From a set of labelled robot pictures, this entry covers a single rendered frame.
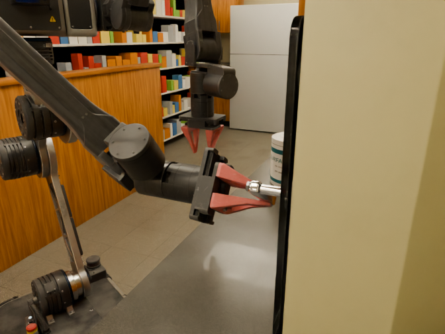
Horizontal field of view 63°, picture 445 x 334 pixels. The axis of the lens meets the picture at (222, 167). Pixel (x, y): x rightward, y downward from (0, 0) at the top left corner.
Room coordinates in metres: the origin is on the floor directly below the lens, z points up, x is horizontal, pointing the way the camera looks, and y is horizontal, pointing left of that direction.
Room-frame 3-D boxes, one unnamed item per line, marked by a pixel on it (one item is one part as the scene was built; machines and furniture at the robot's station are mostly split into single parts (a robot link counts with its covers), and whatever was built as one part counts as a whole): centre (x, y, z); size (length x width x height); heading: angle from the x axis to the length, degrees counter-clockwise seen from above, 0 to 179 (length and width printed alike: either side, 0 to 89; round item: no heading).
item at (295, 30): (0.49, -0.13, 1.19); 0.30 x 0.01 x 0.40; 156
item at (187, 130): (0.90, 0.06, 1.14); 0.07 x 0.07 x 0.09; 66
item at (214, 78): (0.86, 0.02, 1.30); 0.11 x 0.09 x 0.12; 40
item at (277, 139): (1.07, -0.21, 1.02); 0.13 x 0.13 x 0.15
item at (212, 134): (0.89, 0.04, 1.14); 0.07 x 0.07 x 0.09; 66
